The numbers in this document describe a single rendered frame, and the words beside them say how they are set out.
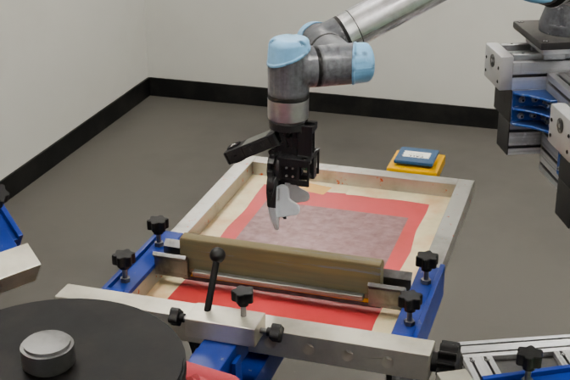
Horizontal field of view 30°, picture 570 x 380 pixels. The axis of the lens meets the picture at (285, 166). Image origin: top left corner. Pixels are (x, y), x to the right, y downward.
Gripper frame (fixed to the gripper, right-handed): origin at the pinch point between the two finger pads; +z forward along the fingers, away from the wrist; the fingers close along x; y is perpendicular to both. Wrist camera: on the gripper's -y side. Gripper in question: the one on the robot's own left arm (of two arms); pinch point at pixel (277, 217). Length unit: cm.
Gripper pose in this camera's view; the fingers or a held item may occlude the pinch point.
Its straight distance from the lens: 202.8
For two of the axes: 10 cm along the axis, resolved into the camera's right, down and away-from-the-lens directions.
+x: 3.0, -3.6, 8.8
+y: 9.5, 1.2, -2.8
